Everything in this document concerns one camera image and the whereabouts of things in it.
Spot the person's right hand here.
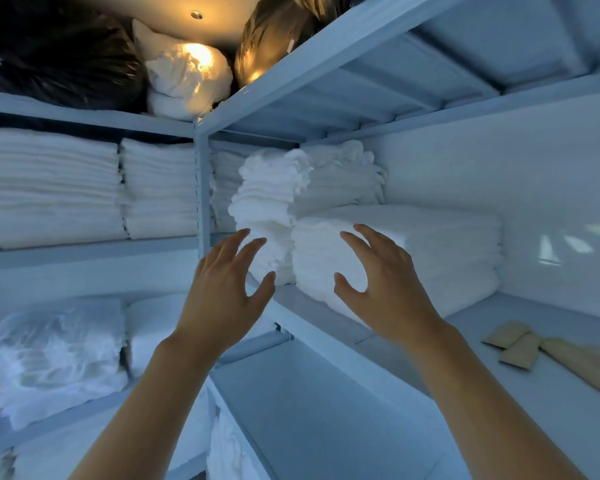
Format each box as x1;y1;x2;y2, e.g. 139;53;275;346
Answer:
333;224;448;348

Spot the person's left hand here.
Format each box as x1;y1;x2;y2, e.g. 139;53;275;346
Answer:
172;228;277;357

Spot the person's right forearm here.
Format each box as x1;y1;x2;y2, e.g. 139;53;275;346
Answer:
409;322;588;480

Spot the person's left forearm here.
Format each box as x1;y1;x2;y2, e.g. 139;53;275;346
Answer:
69;334;222;480

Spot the stack of large white bedding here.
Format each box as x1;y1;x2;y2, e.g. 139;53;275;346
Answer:
291;204;504;326

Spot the stack of fluffy white towels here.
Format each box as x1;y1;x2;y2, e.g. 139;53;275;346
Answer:
228;149;314;286

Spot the stack of crumpled white towels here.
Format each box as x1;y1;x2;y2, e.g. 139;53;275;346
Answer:
298;140;388;211

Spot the narrow stack of folded white sheets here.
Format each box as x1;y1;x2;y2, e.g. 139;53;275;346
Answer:
119;138;202;241

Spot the small plastic-wrapped white linen bundle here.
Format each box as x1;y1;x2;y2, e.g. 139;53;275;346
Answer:
124;293;277;379

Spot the blue metal corner shelving unit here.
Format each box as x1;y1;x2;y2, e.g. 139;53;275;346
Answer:
194;0;600;480

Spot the small beige pouch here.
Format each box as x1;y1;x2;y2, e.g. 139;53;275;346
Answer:
481;322;532;350
499;333;544;371

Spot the hanging white linen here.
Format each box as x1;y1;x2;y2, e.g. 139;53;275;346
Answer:
206;407;262;480

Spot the white bag of linen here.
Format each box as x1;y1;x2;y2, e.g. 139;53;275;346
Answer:
132;19;234;121

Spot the wide stack of folded white sheets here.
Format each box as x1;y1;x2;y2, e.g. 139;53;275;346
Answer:
0;128;129;251

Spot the large plastic-wrapped white linen bundle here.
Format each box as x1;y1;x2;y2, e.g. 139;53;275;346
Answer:
0;297;130;431

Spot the shiny dark plastic bag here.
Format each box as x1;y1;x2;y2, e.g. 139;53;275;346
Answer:
234;0;353;89

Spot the long beige fabric bag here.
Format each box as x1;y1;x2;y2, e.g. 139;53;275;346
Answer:
539;337;600;404

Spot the black plastic bag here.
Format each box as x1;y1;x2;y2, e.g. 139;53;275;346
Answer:
0;0;148;114

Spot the stack of white linen behind post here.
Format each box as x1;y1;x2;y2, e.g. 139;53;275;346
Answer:
209;149;247;234

